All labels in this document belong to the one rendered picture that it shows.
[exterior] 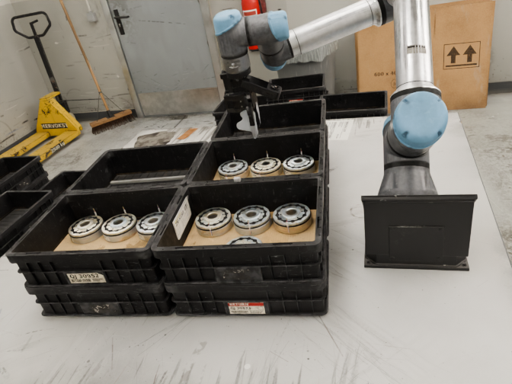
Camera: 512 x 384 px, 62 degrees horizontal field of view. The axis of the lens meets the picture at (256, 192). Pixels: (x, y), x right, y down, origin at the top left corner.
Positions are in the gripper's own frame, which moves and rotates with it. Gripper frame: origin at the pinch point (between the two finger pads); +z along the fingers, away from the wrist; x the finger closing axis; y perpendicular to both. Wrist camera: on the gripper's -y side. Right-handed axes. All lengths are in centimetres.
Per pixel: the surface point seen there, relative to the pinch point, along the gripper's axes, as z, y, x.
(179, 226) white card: 7.2, 18.3, 34.5
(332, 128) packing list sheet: 38, -20, -60
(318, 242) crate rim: 1, -20, 48
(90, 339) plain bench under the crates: 23, 41, 59
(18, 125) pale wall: 108, 310, -241
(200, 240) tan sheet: 12.8, 14.1, 34.3
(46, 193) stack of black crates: 45, 120, -34
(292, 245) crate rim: 1, -14, 49
